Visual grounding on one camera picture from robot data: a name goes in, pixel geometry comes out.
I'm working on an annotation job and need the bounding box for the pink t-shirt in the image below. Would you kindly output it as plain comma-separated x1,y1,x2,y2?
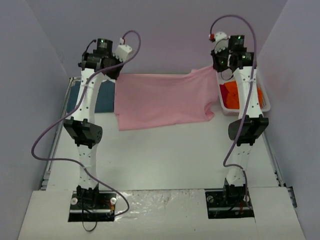
114,66,219,131

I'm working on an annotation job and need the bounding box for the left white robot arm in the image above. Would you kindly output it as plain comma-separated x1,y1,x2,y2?
63,38,132,209

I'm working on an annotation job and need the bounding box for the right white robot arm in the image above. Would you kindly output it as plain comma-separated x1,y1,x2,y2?
209,32,269,207

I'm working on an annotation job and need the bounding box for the red garment in basket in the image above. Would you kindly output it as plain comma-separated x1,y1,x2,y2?
219,84,229,108

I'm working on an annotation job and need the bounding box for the orange t-shirt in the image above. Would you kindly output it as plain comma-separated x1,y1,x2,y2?
222,80,265,110

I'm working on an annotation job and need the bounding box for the folded blue t-shirt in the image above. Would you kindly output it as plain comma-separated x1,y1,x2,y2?
66,79,115,113

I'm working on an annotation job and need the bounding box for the white plastic basket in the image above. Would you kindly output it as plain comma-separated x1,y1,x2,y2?
216,69,271,116

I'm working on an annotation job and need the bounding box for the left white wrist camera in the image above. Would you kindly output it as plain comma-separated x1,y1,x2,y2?
113,37,133,63

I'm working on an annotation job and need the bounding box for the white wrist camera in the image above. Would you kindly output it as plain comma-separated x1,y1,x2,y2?
209,31,230,54
113,37,133,63

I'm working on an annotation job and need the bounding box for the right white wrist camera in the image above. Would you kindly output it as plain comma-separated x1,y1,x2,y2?
209,31,230,54

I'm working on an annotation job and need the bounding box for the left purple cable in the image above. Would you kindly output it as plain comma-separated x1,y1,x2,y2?
31,30,142,217

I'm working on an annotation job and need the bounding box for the purple cable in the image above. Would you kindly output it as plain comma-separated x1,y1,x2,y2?
208,14,258,206
31,30,142,217

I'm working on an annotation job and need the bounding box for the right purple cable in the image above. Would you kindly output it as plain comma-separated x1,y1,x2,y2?
208,14,258,206

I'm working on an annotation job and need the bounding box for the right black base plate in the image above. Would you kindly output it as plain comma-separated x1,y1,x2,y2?
205,189,255,219

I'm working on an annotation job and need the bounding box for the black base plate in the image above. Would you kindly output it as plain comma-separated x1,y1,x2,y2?
205,189,255,219
68,191,117,223

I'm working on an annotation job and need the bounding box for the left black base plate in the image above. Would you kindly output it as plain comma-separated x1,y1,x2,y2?
68,191,117,223

